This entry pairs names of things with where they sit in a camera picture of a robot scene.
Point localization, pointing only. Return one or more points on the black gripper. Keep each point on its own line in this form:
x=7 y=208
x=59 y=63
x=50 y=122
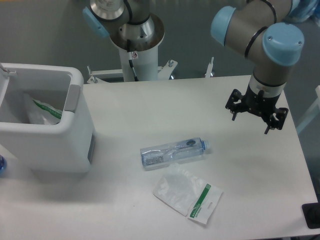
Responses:
x=264 y=107

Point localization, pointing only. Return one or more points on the white green plastic bag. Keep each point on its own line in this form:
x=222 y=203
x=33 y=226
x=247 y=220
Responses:
x=188 y=194

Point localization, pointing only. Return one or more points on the clear plastic water bottle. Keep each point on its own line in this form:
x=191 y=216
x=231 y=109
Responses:
x=161 y=156

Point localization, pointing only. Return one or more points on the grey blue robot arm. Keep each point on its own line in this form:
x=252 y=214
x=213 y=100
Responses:
x=257 y=32

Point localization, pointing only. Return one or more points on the white trash can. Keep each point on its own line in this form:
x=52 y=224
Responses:
x=65 y=147

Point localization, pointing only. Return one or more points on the blue plastic bags on floor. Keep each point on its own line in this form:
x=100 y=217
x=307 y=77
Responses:
x=301 y=10

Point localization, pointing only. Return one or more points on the black clamp at table edge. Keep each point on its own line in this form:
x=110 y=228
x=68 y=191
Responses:
x=311 y=212

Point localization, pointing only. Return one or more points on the white green bag in bin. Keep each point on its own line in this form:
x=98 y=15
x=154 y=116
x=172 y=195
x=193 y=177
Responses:
x=41 y=113

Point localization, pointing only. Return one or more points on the blue bottle cap at left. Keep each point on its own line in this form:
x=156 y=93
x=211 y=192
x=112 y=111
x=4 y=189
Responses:
x=3 y=164

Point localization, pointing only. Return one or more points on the white frame at right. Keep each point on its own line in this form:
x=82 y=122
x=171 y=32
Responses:
x=310 y=113

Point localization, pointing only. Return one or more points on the white bolt post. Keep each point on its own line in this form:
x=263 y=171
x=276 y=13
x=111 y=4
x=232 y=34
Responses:
x=210 y=73

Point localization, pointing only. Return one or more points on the white metal frame bracket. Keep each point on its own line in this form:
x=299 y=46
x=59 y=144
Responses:
x=165 y=72

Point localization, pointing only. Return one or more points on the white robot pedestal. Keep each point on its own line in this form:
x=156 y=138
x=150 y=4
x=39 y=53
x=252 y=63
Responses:
x=137 y=45

